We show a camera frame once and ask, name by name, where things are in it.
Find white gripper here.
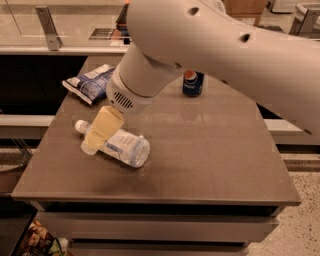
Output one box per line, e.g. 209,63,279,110
81,68,157,155

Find clear plastic water bottle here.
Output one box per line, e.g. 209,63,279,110
81,129,150,168

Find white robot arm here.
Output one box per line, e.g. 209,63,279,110
81,0,320,155

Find blue and white snack bag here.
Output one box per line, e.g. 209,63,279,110
62,64,115,105

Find stacked trays behind glass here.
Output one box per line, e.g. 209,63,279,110
89,3,131,45

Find blue Pepsi can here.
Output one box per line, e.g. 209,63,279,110
182,70,204,97

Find colourful snack bag on floor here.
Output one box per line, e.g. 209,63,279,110
18,220,73,256

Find cardboard box with label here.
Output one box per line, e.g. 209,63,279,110
222,0,267,26

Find left metal glass bracket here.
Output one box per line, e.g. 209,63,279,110
35,6,63,51

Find metal glass bracket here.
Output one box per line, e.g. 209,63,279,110
289,3,320,40
35,6,63,51

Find right metal glass bracket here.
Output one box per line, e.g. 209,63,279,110
289,3,320,40

